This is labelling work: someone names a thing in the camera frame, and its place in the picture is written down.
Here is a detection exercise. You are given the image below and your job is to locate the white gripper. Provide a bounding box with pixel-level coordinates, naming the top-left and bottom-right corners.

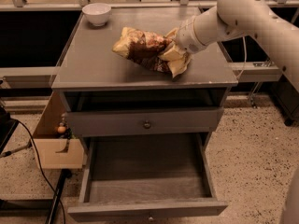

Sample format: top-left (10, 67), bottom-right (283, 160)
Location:
top-left (159, 16), bottom-right (206, 78)

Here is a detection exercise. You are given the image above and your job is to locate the brown chip bag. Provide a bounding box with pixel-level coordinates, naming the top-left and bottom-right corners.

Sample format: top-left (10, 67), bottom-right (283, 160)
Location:
top-left (112, 27), bottom-right (172, 73)

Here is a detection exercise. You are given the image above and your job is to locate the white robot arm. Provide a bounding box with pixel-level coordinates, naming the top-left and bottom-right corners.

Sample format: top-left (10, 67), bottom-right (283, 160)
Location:
top-left (176, 0), bottom-right (299, 224)

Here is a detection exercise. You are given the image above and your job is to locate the grey wooden drawer cabinet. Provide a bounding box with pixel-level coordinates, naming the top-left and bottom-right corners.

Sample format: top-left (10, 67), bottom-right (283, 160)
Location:
top-left (51, 7), bottom-right (239, 142)

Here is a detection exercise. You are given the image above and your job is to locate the closed grey top drawer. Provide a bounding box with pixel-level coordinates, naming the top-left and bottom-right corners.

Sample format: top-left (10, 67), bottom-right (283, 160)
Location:
top-left (67, 108), bottom-right (223, 137)

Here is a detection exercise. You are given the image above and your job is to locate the open grey middle drawer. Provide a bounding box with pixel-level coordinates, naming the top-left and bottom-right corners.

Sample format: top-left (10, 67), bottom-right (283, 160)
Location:
top-left (68, 133), bottom-right (227, 222)

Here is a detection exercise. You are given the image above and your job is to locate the grey metal railing beam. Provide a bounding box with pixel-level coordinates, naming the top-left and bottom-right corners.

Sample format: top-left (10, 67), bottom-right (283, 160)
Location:
top-left (229, 62), bottom-right (281, 82)

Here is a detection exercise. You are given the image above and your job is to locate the white ceramic bowl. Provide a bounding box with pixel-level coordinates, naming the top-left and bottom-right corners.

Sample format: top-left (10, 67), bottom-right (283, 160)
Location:
top-left (82, 3), bottom-right (112, 26)

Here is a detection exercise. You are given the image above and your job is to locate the dark cabinet at right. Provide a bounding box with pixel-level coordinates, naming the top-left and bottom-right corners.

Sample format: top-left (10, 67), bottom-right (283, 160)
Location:
top-left (271, 76), bottom-right (299, 126)

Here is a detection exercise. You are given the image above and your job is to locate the small orange ball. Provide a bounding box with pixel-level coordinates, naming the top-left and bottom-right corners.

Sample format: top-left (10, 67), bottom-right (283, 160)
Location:
top-left (57, 126), bottom-right (66, 133)

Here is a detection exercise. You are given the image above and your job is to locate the light wooden box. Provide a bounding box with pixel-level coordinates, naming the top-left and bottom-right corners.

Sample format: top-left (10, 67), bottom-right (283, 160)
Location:
top-left (33, 92), bottom-right (85, 169)

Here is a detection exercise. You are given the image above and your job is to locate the black stand leg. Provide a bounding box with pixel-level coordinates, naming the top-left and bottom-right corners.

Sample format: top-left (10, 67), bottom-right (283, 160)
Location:
top-left (45, 169), bottom-right (72, 224)

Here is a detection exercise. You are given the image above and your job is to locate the black cable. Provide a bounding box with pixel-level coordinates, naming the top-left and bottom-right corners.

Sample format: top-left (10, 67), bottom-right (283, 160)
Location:
top-left (11, 118), bottom-right (67, 224)

